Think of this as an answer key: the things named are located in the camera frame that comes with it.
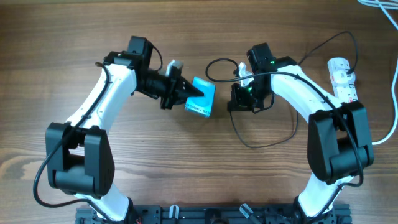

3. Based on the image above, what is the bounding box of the white power strip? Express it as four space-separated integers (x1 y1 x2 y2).
327 57 358 103

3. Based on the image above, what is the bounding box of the black charger cable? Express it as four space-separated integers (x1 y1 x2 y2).
229 30 359 149

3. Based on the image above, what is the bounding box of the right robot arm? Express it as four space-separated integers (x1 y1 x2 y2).
227 43 374 223

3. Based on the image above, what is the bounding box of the black mounting rail base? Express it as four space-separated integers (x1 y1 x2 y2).
75 204 353 224

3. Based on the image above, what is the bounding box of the white power strip cord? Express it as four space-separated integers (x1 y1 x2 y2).
371 55 398 146

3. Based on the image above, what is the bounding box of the white cables top right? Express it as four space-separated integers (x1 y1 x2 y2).
356 0 398 32

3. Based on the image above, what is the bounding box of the blue Galaxy smartphone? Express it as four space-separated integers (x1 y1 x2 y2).
185 77 216 118

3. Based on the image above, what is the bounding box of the white charger plug adapter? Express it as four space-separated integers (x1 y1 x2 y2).
330 70 356 86

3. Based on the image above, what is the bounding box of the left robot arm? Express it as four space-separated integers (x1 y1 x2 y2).
33 36 204 223

